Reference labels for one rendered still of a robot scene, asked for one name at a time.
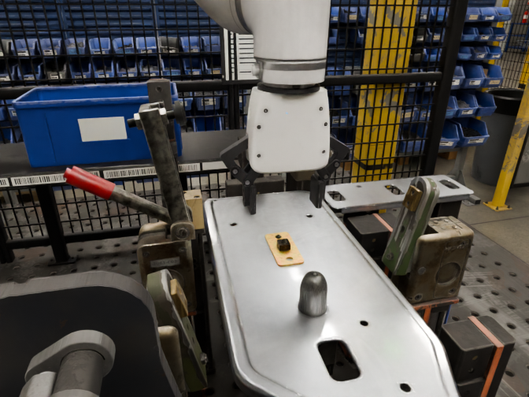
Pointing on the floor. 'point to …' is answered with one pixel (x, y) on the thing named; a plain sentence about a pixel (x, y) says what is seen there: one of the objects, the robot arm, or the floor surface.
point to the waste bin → (497, 135)
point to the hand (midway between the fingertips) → (283, 201)
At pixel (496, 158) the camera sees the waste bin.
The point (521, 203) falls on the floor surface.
